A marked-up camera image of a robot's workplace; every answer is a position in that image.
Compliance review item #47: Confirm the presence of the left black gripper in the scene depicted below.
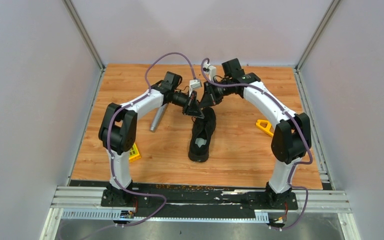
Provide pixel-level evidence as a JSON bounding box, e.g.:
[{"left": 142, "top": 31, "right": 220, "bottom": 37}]
[{"left": 171, "top": 90, "right": 205, "bottom": 120}]

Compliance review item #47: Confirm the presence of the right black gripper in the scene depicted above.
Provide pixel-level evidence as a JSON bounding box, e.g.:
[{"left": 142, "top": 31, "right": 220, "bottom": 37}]
[{"left": 199, "top": 79, "right": 233, "bottom": 109}]

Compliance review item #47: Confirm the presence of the black sneaker shoe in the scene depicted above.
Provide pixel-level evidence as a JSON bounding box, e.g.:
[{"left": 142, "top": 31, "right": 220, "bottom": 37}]
[{"left": 188, "top": 107, "right": 216, "bottom": 163}]

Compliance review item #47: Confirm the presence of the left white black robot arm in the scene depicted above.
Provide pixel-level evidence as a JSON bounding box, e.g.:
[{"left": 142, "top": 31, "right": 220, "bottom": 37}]
[{"left": 98, "top": 71, "right": 204, "bottom": 207}]

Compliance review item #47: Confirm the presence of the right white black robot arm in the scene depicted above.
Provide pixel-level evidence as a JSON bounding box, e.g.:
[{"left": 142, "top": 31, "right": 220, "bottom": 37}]
[{"left": 200, "top": 58, "right": 312, "bottom": 209}]

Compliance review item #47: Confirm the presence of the silver microphone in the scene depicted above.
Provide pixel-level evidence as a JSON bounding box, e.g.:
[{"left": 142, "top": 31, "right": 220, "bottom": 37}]
[{"left": 149, "top": 104, "right": 168, "bottom": 133}]

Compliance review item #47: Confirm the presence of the yellow triangular toy piece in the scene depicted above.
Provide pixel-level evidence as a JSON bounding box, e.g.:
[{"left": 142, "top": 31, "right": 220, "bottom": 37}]
[{"left": 255, "top": 119, "right": 274, "bottom": 137}]

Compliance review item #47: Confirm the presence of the colourful toy block stack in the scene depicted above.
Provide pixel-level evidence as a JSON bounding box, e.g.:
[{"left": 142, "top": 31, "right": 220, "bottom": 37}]
[{"left": 129, "top": 143, "right": 142, "bottom": 163}]

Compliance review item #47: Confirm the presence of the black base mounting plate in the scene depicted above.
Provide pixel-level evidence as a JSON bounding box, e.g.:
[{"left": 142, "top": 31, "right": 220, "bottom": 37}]
[{"left": 69, "top": 180, "right": 299, "bottom": 221}]

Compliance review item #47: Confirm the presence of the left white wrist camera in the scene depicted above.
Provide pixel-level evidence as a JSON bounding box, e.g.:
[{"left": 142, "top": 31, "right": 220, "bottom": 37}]
[{"left": 189, "top": 79, "right": 202, "bottom": 91}]

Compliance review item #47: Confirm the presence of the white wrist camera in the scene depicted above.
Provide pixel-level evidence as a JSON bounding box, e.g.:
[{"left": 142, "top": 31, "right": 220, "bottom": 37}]
[
  {"left": 189, "top": 79, "right": 202, "bottom": 91},
  {"left": 203, "top": 64, "right": 217, "bottom": 82}
]

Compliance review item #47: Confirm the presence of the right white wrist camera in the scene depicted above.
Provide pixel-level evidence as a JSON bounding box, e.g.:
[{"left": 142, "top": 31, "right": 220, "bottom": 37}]
[{"left": 203, "top": 64, "right": 217, "bottom": 82}]

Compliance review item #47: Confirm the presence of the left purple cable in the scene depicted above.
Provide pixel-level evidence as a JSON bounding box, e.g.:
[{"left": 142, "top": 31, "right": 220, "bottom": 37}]
[{"left": 105, "top": 51, "right": 198, "bottom": 229}]

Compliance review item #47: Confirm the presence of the purple cable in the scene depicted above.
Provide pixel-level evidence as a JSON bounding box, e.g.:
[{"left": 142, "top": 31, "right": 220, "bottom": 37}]
[
  {"left": 200, "top": 57, "right": 314, "bottom": 232},
  {"left": 105, "top": 51, "right": 198, "bottom": 229}
]

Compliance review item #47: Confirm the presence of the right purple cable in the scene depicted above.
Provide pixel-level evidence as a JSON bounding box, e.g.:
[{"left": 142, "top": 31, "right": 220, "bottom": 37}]
[{"left": 200, "top": 57, "right": 314, "bottom": 232}]

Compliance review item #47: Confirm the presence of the aluminium frame rail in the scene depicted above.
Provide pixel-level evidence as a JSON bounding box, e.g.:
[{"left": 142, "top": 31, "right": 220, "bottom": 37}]
[{"left": 40, "top": 182, "right": 360, "bottom": 240}]

